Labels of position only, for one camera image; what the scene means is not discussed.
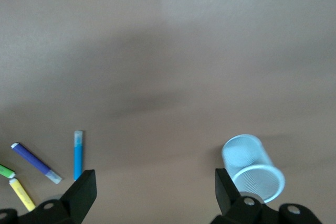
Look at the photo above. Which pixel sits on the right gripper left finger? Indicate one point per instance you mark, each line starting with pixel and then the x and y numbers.
pixel 65 203

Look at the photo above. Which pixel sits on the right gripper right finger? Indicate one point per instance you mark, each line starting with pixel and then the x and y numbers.
pixel 236 208

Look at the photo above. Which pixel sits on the blue marker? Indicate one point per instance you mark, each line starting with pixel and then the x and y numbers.
pixel 78 158

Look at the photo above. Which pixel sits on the yellow marker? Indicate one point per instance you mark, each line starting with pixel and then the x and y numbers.
pixel 22 195

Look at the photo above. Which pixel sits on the light blue mesh cup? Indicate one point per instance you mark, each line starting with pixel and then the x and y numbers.
pixel 252 166

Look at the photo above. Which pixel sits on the purple marker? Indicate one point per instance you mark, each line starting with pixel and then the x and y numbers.
pixel 32 161

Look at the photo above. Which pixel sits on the green marker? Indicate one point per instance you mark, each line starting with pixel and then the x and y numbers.
pixel 5 171

